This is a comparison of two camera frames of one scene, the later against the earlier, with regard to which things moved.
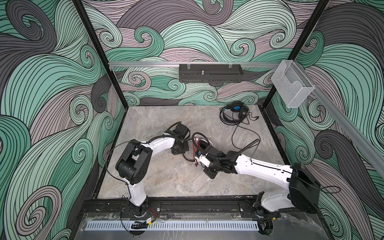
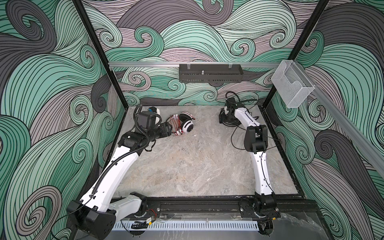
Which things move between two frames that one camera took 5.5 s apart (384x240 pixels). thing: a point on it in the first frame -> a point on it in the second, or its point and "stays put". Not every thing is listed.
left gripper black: (186, 148) -> (165, 130)
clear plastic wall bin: (292, 84) stays put
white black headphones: (193, 162) -> (186, 124)
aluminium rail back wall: (195, 63) stays put
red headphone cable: (196, 145) -> (176, 124)
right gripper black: (209, 174) -> (222, 118)
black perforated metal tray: (210, 73) stays put
